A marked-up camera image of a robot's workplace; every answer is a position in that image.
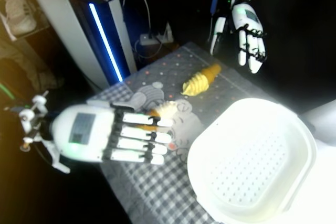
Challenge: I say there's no yellow swirl toy ice cream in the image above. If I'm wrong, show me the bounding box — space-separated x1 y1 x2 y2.
181 63 222 97

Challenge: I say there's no white sneaker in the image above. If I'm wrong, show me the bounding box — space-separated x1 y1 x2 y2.
0 0 37 41

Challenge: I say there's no white cable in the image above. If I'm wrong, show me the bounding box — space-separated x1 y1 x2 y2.
122 0 153 36

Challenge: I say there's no white power strip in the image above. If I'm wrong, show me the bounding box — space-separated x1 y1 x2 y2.
139 23 174 47

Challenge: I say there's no white tower with blue light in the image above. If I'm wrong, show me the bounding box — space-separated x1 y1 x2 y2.
26 0 139 91

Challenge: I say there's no white perforated plastic basket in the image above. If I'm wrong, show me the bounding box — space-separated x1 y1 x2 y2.
186 98 318 223

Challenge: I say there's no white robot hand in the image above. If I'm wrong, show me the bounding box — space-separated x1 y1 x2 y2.
41 103 174 175
209 3 268 74

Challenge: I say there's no white swirl toy ice cream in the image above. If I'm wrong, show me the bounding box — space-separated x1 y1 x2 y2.
140 101 182 132

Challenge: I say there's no grey quilt with bear print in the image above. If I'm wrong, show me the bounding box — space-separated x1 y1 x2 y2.
86 41 287 224

